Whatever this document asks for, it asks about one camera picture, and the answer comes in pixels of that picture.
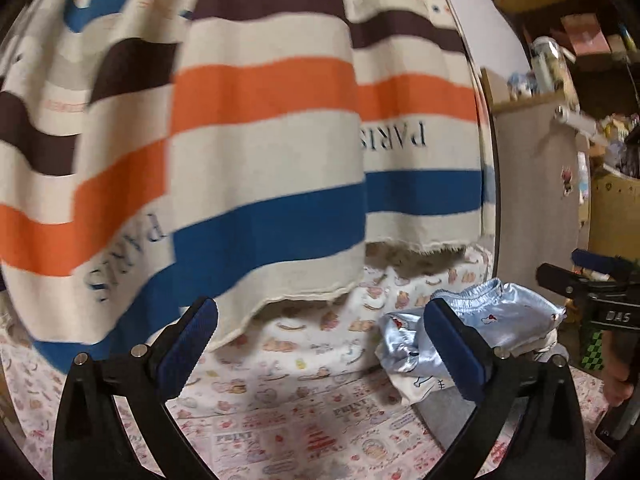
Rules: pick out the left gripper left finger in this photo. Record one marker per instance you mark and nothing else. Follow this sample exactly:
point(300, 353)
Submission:
point(90, 441)

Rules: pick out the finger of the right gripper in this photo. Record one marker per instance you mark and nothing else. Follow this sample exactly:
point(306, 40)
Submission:
point(563, 282)
point(602, 264)

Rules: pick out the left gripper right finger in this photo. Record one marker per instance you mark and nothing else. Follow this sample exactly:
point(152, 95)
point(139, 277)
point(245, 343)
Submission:
point(526, 423)

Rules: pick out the light blue Hello Kitty pants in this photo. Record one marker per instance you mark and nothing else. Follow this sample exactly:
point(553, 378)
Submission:
point(507, 315)

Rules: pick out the person's right hand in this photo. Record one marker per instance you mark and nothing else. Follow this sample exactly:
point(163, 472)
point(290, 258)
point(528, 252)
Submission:
point(617, 352)

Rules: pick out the green checkered box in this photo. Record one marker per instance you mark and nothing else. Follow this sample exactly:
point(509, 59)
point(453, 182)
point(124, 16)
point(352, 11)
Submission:
point(590, 349)

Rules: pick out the grey folded garment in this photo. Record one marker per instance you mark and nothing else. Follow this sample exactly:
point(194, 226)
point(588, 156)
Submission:
point(444, 413)

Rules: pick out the white printed folded garment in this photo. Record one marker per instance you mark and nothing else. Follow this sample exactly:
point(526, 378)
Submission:
point(414, 389)

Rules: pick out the pink printed bed sheet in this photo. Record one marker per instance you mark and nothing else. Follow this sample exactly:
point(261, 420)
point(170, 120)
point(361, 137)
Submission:
point(356, 429)

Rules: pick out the white bear print sheet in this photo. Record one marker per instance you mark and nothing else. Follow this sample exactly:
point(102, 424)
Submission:
point(294, 349)

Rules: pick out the wooden shelf with clutter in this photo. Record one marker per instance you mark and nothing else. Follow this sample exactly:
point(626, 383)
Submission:
point(602, 41)

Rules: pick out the striped Paris hanging blanket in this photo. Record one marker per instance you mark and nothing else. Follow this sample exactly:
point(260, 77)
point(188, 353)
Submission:
point(155, 151)

